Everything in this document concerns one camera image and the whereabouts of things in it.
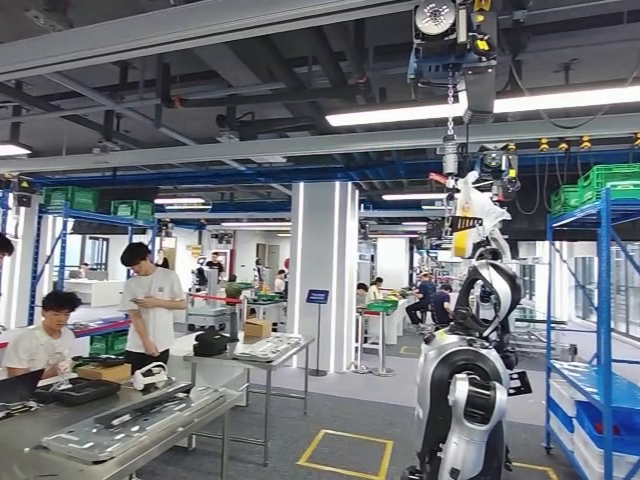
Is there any yellow floor tape square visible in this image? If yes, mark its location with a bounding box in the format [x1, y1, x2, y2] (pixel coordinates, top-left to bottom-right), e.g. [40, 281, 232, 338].
[296, 428, 395, 480]
[511, 460, 559, 480]

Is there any hoist chain with hook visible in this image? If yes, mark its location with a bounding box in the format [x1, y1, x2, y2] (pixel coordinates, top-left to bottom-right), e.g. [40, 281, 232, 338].
[442, 69, 461, 191]

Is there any blue crane beam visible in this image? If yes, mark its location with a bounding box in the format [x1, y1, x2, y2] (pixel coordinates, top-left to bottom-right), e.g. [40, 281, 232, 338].
[29, 146, 640, 191]

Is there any flat cardboard box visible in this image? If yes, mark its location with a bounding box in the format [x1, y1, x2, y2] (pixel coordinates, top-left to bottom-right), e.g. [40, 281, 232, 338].
[75, 362, 133, 384]

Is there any blue plastic bin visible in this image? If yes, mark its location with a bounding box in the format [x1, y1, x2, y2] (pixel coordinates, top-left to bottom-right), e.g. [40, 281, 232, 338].
[574, 400, 640, 458]
[548, 397, 576, 435]

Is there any blue wheeled shelf rack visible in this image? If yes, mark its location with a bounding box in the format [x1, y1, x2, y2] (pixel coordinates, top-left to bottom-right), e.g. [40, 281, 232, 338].
[543, 187, 640, 480]

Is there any steel workbench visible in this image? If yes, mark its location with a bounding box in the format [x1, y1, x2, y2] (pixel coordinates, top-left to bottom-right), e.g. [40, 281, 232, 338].
[0, 378, 245, 480]
[182, 333, 316, 469]

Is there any black plastic tray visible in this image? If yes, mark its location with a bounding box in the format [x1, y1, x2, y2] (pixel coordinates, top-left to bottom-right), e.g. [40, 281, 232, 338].
[33, 376, 122, 407]

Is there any small cardboard box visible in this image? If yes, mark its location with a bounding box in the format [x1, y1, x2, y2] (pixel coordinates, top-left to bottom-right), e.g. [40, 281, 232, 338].
[243, 318, 273, 343]

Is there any steel pedestal stand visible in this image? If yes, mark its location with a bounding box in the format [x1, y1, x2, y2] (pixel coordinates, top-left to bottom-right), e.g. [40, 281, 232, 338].
[349, 309, 396, 379]

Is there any white yellow plastic bag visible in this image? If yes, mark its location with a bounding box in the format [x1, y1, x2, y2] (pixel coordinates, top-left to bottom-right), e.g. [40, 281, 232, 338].
[451, 170, 513, 261]

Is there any green plastic crate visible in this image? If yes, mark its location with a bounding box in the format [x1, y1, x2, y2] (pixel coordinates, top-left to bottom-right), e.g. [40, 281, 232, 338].
[110, 199, 155, 223]
[88, 331, 129, 358]
[549, 184, 582, 215]
[578, 163, 640, 204]
[365, 298, 400, 317]
[42, 186, 100, 214]

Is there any black bag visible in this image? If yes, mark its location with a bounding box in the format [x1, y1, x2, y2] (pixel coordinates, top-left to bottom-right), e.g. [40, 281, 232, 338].
[192, 327, 232, 360]

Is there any black laptop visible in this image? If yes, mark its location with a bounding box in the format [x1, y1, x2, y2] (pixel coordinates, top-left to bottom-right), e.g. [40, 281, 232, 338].
[0, 368, 45, 407]

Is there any white headset device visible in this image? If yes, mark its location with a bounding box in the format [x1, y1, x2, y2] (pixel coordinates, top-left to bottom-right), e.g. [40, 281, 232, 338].
[131, 362, 171, 392]

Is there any blue grey chain hoist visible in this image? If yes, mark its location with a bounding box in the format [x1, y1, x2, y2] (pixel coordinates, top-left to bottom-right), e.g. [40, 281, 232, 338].
[406, 0, 501, 125]

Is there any long ceiling light strip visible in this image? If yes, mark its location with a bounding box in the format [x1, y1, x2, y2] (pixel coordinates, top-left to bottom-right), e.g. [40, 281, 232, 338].
[325, 84, 640, 128]

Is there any white panel part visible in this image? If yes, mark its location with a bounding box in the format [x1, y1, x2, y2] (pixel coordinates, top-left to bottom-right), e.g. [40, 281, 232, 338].
[233, 332, 304, 364]

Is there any grey metal car panel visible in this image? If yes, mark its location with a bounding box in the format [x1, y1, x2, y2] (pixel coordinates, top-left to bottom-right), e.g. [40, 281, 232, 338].
[39, 386, 229, 465]

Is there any blue metal shelf rack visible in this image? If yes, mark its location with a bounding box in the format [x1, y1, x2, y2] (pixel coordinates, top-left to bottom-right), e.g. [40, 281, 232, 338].
[27, 201, 159, 327]

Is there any red barrier belt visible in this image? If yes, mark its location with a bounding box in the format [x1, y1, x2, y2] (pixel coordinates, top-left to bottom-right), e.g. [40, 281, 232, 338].
[187, 292, 245, 307]

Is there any white black humanoid robot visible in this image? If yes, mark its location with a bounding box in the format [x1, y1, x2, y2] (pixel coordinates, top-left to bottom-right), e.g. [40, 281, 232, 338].
[401, 258, 533, 480]

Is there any small black chain hoist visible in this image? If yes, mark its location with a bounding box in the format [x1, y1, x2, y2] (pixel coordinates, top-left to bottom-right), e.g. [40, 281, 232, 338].
[476, 143, 522, 202]

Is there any white square pillar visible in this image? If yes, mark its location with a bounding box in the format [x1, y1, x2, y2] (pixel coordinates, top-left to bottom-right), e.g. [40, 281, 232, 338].
[287, 182, 360, 374]

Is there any blue sign stand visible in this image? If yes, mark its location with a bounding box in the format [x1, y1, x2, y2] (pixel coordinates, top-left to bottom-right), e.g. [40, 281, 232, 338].
[306, 288, 331, 379]

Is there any grey ceiling rail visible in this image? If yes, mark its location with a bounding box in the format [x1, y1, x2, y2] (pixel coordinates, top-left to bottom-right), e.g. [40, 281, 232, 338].
[0, 0, 418, 81]

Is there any white counter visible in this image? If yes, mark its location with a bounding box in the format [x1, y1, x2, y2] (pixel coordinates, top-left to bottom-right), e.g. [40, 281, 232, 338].
[385, 298, 410, 347]

